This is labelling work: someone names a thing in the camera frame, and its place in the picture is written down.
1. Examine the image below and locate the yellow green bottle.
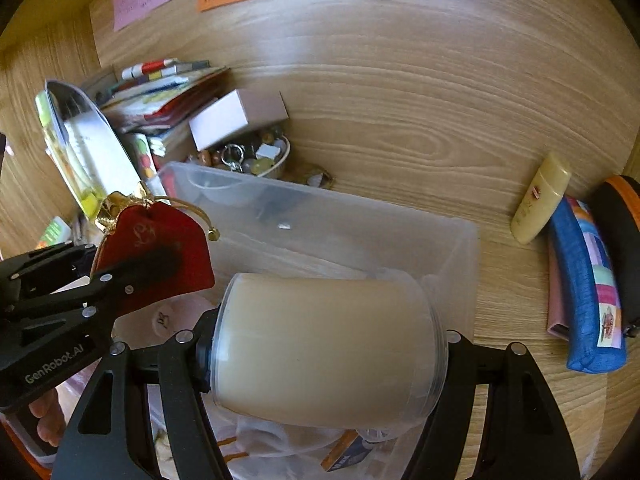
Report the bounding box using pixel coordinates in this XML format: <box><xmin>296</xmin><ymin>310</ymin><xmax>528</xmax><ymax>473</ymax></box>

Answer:
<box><xmin>34</xmin><ymin>92</ymin><xmax>101</xmax><ymax>221</ymax></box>

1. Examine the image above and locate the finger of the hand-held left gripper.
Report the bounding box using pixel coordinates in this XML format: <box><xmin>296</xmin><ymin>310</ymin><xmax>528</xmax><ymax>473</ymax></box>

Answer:
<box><xmin>0</xmin><ymin>242</ymin><xmax>97</xmax><ymax>306</ymax></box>
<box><xmin>0</xmin><ymin>242</ymin><xmax>183</xmax><ymax>329</ymax></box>

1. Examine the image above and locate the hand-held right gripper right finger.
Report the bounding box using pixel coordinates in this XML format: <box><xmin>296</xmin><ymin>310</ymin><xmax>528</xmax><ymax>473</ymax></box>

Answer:
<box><xmin>400</xmin><ymin>329</ymin><xmax>582</xmax><ymax>480</ymax></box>

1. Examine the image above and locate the stack of colourful booklets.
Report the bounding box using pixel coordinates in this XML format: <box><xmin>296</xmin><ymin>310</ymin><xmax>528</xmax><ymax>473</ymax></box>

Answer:
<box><xmin>92</xmin><ymin>59</ymin><xmax>232</xmax><ymax>158</ymax></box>

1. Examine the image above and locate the blue pencil case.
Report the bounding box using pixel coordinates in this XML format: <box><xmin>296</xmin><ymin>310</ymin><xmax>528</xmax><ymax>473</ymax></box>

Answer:
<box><xmin>547</xmin><ymin>195</ymin><xmax>628</xmax><ymax>373</ymax></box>

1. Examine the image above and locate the cream tube bottle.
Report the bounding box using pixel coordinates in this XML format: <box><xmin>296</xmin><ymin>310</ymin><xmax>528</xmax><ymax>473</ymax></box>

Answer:
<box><xmin>511</xmin><ymin>152</ymin><xmax>572</xmax><ymax>246</ymax></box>

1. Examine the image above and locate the wooden desktop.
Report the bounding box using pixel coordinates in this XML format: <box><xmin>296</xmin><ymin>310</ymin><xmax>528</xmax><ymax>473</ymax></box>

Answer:
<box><xmin>0</xmin><ymin>55</ymin><xmax>636</xmax><ymax>480</ymax></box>

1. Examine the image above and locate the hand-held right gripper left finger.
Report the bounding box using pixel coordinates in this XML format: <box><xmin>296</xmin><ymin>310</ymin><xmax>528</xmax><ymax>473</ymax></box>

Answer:
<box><xmin>50</xmin><ymin>309</ymin><xmax>231</xmax><ymax>480</ymax></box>

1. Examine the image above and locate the translucent plastic storage box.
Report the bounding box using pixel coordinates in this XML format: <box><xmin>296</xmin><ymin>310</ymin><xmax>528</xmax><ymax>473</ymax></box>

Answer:
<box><xmin>112</xmin><ymin>160</ymin><xmax>481</xmax><ymax>480</ymax></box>

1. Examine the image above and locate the black orange round case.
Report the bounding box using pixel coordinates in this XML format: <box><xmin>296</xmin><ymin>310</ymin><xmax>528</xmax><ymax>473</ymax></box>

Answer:
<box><xmin>590</xmin><ymin>174</ymin><xmax>640</xmax><ymax>331</ymax></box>

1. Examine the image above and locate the small orange blue box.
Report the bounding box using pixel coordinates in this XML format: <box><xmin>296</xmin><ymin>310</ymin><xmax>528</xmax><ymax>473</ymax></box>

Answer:
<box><xmin>320</xmin><ymin>430</ymin><xmax>376</xmax><ymax>473</ymax></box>

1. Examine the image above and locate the red gold-trimmed pouch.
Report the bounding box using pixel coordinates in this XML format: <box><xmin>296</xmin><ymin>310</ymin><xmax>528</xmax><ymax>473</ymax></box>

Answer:
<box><xmin>92</xmin><ymin>191</ymin><xmax>223</xmax><ymax>318</ymax></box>

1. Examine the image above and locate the small white cardboard box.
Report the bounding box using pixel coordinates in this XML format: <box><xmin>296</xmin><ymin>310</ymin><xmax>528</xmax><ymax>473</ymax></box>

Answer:
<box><xmin>189</xmin><ymin>89</ymin><xmax>290</xmax><ymax>152</ymax></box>

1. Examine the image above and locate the white file holder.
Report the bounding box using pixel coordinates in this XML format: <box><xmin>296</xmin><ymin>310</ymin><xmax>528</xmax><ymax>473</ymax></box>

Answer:
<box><xmin>44</xmin><ymin>79</ymin><xmax>143</xmax><ymax>206</ymax></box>

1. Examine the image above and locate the white bowl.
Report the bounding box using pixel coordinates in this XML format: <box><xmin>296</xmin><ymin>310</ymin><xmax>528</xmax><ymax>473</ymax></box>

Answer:
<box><xmin>192</xmin><ymin>130</ymin><xmax>292</xmax><ymax>179</ymax></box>

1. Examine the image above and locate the person's left hand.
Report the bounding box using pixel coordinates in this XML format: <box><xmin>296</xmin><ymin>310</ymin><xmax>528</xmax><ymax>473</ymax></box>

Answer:
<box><xmin>27</xmin><ymin>390</ymin><xmax>66</xmax><ymax>441</ymax></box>

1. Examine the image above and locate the cream candle jar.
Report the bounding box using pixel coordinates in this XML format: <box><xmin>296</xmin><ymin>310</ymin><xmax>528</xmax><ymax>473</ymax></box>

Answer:
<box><xmin>209</xmin><ymin>272</ymin><xmax>448</xmax><ymax>431</ymax></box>

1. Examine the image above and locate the fruit print card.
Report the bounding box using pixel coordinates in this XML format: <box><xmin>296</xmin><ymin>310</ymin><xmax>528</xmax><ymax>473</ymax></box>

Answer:
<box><xmin>131</xmin><ymin>134</ymin><xmax>157</xmax><ymax>181</ymax></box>

